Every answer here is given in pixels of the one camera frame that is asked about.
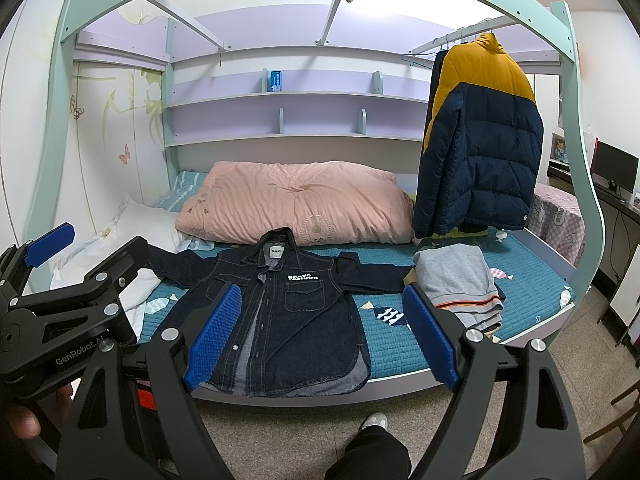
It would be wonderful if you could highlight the white pillow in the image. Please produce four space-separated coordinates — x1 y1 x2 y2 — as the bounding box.
107 195 187 256

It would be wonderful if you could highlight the white blanket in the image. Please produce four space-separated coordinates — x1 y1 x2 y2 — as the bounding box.
50 230 168 343

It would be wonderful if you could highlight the person's left hand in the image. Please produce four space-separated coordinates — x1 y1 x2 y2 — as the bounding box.
0 384 76 442

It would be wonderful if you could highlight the black computer monitor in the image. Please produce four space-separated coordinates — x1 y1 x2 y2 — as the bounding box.
590 140 640 197

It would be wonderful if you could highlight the light blue striped pillow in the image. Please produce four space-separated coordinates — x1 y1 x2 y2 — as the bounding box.
150 170 212 211

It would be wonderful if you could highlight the folded grey garment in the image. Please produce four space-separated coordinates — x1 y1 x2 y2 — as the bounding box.
452 307 503 337

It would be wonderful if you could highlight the wire clothes hanger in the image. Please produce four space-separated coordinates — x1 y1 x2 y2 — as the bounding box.
400 49 437 70

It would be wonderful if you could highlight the pink quilt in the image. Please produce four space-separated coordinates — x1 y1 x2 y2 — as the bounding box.
175 161 416 247

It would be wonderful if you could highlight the mint green loft bed frame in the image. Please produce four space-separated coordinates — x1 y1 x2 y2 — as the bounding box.
25 0 608 306

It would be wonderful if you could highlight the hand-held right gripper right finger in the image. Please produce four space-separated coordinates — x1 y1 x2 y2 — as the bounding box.
401 284 586 480

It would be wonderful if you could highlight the grey and blue striped sweatshirt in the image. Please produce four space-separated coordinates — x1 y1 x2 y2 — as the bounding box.
412 244 506 317

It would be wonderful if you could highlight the white cabinet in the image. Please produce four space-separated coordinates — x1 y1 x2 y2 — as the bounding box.
606 259 640 347

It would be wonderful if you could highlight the yellow and navy puffer jacket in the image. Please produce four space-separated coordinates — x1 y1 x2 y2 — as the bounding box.
412 32 545 238

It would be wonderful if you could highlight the dark desk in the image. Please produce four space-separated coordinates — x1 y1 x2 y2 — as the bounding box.
546 159 640 243

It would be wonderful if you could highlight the person's leg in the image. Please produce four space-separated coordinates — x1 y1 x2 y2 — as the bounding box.
325 426 414 480

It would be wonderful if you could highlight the white shoe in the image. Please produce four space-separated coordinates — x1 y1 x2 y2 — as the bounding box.
360 412 390 434

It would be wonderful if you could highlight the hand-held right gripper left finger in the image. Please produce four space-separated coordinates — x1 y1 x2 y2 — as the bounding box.
55 282 246 480

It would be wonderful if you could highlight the pink printed tablecloth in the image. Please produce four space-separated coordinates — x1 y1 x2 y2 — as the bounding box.
530 182 587 270

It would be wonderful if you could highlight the dark denim jacket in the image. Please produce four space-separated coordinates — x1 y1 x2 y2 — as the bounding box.
145 227 416 396

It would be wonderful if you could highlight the teal quilted bed mat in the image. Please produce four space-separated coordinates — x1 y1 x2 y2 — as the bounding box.
137 227 576 380

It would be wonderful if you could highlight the white clothes rail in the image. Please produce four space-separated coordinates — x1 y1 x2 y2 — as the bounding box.
411 16 501 56

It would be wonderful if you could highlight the dark hanging garment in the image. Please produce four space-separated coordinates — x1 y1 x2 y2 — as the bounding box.
426 49 448 126

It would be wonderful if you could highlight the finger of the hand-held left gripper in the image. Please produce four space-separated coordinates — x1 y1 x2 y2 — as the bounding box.
10 235 151 322
0 222 76 311

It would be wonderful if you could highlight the lavender shelf unit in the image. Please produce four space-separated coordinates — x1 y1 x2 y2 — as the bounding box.
74 10 563 150

